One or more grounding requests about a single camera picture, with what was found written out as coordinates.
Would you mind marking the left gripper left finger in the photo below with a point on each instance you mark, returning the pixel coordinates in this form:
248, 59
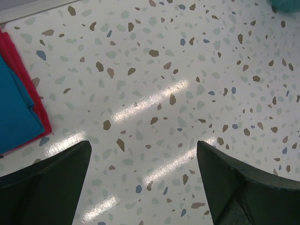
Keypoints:
47, 192

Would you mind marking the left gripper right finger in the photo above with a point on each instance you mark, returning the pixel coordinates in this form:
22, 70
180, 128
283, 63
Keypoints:
240, 194

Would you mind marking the folded blue t shirt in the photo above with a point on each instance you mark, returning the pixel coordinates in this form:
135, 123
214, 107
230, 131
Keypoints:
18, 121

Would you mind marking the folded red t shirt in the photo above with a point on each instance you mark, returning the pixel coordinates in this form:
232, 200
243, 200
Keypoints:
12, 58

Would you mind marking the teal plastic basin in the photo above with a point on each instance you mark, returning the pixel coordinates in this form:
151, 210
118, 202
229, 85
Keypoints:
287, 6

